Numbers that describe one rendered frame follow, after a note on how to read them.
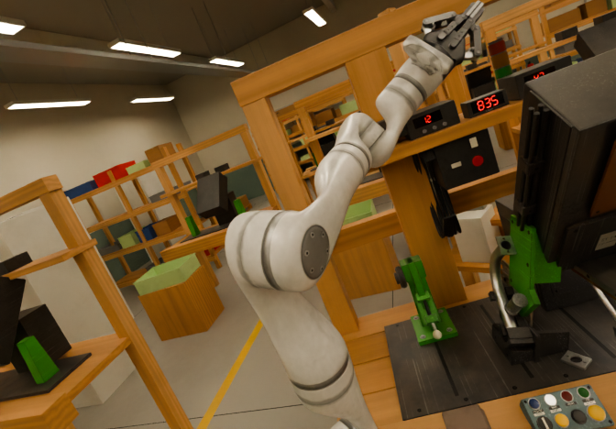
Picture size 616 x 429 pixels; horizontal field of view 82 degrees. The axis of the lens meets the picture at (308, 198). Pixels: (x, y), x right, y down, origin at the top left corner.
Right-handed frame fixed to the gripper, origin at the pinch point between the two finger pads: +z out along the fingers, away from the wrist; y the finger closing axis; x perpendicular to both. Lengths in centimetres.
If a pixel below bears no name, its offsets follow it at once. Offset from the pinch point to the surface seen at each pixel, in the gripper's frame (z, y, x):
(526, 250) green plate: -19, 43, -38
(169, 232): -229, -277, -502
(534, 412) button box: -49, 63, -31
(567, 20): 526, 13, -579
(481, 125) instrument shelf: 6.2, 14.0, -45.9
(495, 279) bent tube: -27, 46, -55
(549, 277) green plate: -20, 52, -40
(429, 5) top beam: 26, -22, -41
